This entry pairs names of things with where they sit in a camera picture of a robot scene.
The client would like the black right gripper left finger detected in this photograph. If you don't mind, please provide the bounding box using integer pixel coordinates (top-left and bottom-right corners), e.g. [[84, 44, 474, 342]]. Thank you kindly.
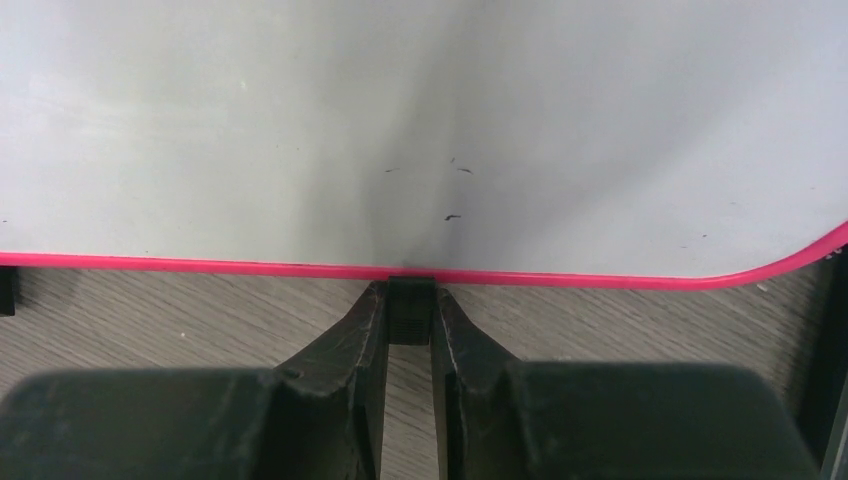
[[1, 282, 388, 479]]

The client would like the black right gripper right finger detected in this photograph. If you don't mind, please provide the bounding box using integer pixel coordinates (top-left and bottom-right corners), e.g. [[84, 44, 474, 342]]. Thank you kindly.
[[430, 289, 819, 479]]

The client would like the pink-framed whiteboard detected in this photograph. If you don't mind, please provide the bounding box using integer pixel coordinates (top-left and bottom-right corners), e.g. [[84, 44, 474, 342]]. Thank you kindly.
[[1, 1, 847, 290]]

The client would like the black whiteboard clip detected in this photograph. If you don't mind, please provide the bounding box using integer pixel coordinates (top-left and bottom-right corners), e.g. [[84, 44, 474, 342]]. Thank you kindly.
[[0, 266, 19, 317], [386, 276, 437, 346]]

